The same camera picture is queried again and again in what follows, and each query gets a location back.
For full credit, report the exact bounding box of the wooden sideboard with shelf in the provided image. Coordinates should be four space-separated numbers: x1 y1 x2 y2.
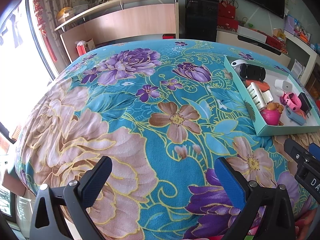
55 0 179 62

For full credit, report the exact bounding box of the black power adapter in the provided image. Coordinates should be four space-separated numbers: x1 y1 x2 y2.
298 92 312 115

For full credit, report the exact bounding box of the white desk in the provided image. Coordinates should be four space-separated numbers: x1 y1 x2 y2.
284 30 319 86

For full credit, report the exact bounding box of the pink brown toy dog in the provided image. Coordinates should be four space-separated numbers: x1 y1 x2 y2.
260 102 284 126

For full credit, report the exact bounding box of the floral blue tablecloth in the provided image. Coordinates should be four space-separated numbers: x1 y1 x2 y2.
13 39 320 240

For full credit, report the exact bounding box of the teal shallow cardboard tray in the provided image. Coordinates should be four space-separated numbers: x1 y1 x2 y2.
224 56 319 137

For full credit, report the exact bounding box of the pink smart watch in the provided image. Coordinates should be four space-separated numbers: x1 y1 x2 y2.
280 92 302 112

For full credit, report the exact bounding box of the white charger cube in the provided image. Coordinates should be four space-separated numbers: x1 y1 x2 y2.
274 79 292 93

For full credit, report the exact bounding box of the red gift bag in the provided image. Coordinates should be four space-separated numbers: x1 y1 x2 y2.
75 40 87 56

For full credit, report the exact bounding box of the red handbag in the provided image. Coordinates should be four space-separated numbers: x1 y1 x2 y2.
217 0 236 20

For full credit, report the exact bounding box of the white tv console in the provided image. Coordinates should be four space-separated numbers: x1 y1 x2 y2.
216 29 291 67

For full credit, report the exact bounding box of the red chinese knot decoration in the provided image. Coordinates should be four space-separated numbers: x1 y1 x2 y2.
33 0 57 62

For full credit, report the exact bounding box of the white round camera gadget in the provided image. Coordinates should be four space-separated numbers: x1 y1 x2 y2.
231 59 247 68

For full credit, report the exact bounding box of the white flat box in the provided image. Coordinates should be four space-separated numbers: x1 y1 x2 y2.
237 25 267 43

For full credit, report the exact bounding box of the black fridge cabinet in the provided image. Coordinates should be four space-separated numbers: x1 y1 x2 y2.
180 0 219 42

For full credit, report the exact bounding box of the red gift box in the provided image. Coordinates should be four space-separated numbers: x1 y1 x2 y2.
217 16 239 32

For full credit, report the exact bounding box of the beige curtain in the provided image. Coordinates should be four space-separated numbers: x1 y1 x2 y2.
41 0 72 72

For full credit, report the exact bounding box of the white plastic clip holder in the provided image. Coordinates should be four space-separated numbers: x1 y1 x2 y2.
247 83 273 111

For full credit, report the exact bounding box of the black toy car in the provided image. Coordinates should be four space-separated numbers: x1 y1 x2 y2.
239 63 266 81

